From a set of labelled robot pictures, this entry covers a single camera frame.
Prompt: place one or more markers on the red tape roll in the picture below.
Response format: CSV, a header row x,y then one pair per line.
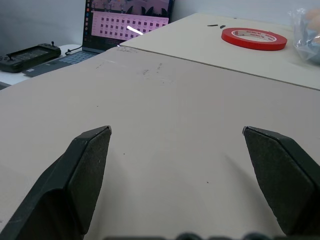
x,y
254,38

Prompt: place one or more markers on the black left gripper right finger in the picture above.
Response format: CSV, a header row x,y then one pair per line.
x,y
282,180

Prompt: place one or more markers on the open laptop computer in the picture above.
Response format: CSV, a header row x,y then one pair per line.
x,y
120,27

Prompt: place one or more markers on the small black flat piece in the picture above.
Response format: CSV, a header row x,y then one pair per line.
x,y
213,25
222,26

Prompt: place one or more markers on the clear plastic bag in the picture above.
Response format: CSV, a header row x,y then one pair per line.
x,y
308,37

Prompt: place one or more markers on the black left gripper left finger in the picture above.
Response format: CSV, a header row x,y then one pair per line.
x,y
72,185

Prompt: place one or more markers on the black handheld controller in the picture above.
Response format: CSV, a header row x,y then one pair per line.
x,y
27,56

